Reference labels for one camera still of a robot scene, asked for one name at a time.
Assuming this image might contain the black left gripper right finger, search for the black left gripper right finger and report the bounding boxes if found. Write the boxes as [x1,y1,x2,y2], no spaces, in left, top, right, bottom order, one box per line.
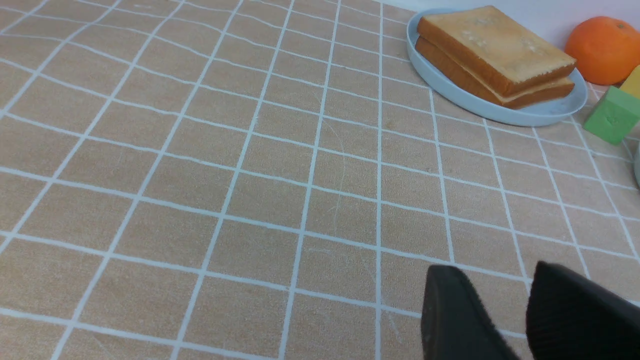
[526,260,640,360]

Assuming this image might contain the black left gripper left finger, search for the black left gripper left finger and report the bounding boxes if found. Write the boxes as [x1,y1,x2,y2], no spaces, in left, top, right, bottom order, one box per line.
[421,265,519,360]

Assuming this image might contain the toast slice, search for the toast slice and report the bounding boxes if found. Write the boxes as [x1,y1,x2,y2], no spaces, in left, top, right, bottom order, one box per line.
[414,37,575,109]
[417,6,576,96]

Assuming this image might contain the green cube block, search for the green cube block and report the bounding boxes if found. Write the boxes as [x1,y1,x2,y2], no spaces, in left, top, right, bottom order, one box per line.
[582,86,640,145]

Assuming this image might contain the light blue plate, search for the light blue plate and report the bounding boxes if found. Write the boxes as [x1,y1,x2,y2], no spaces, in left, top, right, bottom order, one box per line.
[406,7,589,127]

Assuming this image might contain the yellow cube block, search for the yellow cube block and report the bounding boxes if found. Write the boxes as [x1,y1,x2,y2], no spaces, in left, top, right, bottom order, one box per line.
[619,64,640,100]

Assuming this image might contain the orange fruit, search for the orange fruit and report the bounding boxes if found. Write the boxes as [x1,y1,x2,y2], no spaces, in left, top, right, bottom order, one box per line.
[564,16,640,85]

